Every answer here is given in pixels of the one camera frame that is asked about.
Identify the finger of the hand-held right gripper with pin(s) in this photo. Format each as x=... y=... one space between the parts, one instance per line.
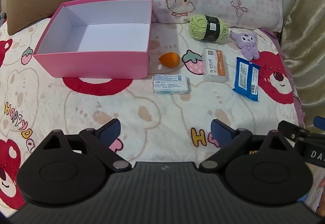
x=289 y=130
x=320 y=121

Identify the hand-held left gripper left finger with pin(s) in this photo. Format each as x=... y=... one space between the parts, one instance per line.
x=111 y=132

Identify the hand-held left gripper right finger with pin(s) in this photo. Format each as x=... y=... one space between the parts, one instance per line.
x=221 y=132

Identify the blue wet wipes packet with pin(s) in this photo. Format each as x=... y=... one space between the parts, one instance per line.
x=246 y=79

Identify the clear plastic box orange label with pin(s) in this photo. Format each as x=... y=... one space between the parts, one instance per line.
x=214 y=65

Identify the pink cardboard box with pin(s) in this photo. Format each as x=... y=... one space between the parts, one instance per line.
x=96 y=65

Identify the white soap packet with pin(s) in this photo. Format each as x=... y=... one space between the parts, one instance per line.
x=171 y=84

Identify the orange makeup sponge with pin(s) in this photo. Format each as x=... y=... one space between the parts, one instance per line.
x=168 y=59

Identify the purple plush toy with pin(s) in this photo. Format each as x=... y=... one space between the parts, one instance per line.
x=246 y=45

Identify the green yarn ball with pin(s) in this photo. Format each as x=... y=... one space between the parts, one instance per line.
x=198 y=27

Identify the gold satin cloth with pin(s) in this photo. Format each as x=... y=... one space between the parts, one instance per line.
x=304 y=36

